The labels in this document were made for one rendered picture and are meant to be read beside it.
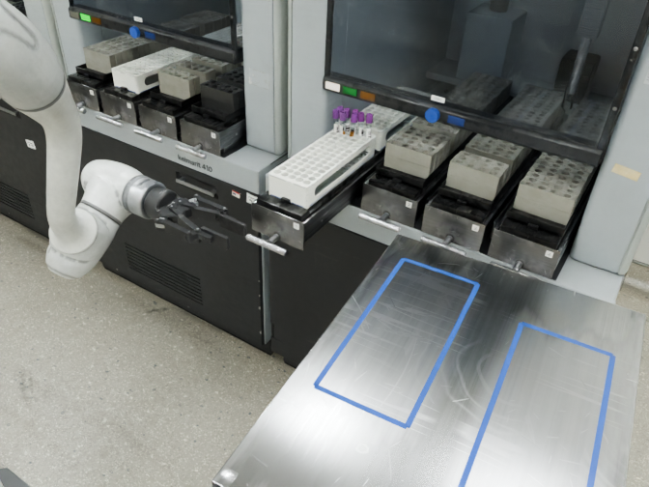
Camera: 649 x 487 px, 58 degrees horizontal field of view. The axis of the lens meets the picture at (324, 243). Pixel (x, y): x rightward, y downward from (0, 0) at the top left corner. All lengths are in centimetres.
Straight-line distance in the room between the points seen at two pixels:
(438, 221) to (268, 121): 53
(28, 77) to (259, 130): 75
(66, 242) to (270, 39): 65
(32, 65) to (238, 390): 125
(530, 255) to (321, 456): 65
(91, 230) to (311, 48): 63
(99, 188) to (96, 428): 79
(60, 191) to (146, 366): 93
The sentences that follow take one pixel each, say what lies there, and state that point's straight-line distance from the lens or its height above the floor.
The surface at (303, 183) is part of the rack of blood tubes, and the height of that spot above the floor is 86.
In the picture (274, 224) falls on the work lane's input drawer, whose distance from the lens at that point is 124.
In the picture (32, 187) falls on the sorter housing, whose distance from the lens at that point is 244.
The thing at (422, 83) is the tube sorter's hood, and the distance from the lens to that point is 127.
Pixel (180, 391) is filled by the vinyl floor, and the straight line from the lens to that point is 194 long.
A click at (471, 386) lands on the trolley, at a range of 90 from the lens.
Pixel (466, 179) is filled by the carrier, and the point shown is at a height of 85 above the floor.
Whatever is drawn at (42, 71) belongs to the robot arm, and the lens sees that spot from 98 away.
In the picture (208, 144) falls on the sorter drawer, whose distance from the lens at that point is 159.
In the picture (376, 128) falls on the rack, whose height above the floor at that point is 86.
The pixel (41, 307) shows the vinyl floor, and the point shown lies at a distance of 235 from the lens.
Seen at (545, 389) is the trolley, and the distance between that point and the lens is 93.
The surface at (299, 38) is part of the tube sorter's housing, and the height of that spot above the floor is 106.
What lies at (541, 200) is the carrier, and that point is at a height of 86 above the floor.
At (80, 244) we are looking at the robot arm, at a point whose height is 71.
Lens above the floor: 148
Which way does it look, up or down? 36 degrees down
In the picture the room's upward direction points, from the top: 3 degrees clockwise
